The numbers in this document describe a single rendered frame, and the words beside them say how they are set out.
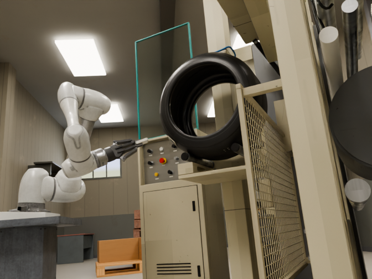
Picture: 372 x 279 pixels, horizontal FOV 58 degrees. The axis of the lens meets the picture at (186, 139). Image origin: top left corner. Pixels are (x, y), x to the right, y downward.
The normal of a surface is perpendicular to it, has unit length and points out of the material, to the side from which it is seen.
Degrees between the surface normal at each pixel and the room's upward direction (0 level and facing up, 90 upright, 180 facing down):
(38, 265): 90
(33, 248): 90
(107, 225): 90
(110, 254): 90
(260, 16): 162
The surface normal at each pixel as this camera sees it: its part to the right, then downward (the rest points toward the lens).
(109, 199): 0.06, -0.27
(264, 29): -0.07, 0.85
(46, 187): 0.68, -0.17
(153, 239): -0.45, -0.20
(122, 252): 0.30, -0.27
